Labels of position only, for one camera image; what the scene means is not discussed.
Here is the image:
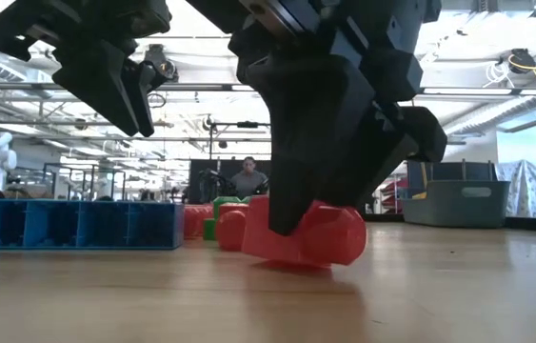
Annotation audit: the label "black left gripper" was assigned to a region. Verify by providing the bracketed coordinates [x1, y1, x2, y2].
[0, 0, 156, 139]

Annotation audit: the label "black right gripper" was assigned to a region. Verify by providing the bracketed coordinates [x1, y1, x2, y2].
[186, 0, 448, 238]

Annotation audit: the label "red one-stud block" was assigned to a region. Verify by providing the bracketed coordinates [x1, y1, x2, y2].
[241, 193, 368, 269]

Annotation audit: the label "blue plastic block tray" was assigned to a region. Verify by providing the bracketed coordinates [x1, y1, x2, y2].
[0, 198, 186, 252]

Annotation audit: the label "red stacked crates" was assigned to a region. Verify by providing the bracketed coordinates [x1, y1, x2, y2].
[379, 178, 409, 213]

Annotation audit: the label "person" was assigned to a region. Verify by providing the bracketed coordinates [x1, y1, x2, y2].
[228, 155, 269, 199]

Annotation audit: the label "dark blue cart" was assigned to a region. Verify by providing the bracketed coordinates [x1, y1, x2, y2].
[406, 160, 498, 183]

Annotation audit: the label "grey plastic bin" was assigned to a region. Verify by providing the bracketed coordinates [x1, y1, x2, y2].
[400, 179, 511, 229]

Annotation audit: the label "green two-stud block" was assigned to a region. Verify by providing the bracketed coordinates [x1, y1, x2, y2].
[203, 195, 252, 242]

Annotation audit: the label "red four-stud block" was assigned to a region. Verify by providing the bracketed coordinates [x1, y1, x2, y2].
[183, 204, 215, 241]

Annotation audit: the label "red two-stud block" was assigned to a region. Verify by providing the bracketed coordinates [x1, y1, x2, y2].
[214, 203, 249, 252]

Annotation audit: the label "patterned white cloth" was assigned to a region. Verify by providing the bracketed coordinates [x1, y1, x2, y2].
[494, 160, 536, 219]

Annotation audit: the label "black cable reel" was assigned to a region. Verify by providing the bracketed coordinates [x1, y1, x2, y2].
[507, 47, 536, 75]
[143, 44, 179, 83]

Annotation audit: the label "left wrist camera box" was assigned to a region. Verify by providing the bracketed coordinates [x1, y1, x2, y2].
[122, 0, 173, 39]

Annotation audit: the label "yellow rope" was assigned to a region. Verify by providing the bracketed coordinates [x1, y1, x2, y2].
[411, 161, 429, 200]

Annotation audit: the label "black metal frame rack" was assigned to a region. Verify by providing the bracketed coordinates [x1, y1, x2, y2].
[42, 162, 127, 201]

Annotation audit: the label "black metal gantry frame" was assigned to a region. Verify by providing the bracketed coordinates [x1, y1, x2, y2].
[208, 121, 272, 161]

